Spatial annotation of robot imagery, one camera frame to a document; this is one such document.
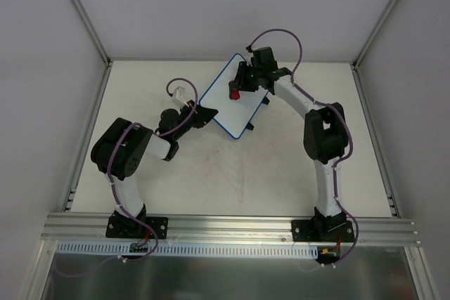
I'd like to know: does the blue-framed whiteboard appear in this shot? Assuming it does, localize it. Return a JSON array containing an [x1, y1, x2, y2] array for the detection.
[[199, 53, 268, 140]]

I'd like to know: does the red bone-shaped eraser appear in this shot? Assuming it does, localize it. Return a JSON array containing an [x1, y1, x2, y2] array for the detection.
[[229, 90, 240, 100]]

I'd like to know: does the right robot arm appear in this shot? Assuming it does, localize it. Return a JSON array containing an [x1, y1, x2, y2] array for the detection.
[[229, 46, 352, 241]]

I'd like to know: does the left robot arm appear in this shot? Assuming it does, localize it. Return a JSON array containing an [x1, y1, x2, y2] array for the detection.
[[91, 100, 219, 240]]

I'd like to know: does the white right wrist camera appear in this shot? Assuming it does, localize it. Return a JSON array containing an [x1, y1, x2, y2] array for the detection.
[[245, 45, 261, 67]]

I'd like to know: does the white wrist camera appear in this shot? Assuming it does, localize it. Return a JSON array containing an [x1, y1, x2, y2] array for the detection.
[[245, 45, 261, 67], [172, 86, 189, 108]]

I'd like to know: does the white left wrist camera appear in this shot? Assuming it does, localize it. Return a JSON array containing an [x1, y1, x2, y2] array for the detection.
[[172, 86, 189, 108]]

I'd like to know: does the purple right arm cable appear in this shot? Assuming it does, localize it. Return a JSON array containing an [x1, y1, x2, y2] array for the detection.
[[247, 27, 359, 216]]

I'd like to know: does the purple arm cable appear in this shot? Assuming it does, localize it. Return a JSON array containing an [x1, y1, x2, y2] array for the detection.
[[247, 27, 359, 216], [105, 78, 200, 223]]

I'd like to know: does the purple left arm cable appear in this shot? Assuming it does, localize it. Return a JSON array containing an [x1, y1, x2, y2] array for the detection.
[[105, 78, 200, 223]]

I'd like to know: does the white slotted cable duct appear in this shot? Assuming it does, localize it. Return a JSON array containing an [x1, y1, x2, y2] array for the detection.
[[56, 240, 319, 260]]

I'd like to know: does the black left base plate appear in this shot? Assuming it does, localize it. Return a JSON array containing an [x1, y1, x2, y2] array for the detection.
[[105, 213, 169, 240]]

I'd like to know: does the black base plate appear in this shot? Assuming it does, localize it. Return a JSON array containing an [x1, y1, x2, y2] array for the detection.
[[291, 219, 356, 243], [105, 213, 169, 240]]

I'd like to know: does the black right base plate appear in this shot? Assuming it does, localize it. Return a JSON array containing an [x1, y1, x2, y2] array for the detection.
[[291, 219, 356, 243]]

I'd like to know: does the aluminium mounting rail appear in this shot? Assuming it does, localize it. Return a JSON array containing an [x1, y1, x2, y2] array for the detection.
[[40, 212, 422, 247]]

